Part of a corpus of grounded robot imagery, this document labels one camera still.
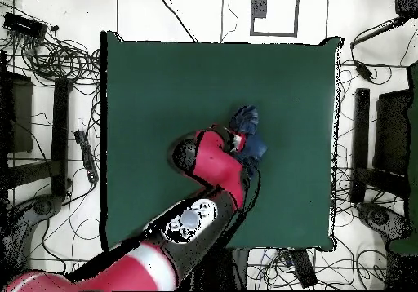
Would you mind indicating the blue denim jeans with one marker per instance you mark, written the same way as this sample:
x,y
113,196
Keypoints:
x,y
254,148

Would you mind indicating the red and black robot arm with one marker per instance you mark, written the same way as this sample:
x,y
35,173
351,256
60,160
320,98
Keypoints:
x,y
215,164

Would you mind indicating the dark green table cloth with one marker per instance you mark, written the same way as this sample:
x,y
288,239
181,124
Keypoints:
x,y
156,109

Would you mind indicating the grey floor socket plate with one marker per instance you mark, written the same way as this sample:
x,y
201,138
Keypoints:
x,y
260,8

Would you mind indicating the black power strip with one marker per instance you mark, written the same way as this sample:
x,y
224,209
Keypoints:
x,y
303,269
86,156

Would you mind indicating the black power adapter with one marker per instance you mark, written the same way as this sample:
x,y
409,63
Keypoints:
x,y
364,70

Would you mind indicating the grey stand leg round foot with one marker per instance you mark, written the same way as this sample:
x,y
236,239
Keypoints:
x,y
42,205
378,217

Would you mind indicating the black hub box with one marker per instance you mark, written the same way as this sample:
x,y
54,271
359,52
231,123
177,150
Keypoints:
x,y
24,26

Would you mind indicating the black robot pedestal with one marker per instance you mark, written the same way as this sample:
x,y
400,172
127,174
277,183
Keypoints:
x,y
225,269

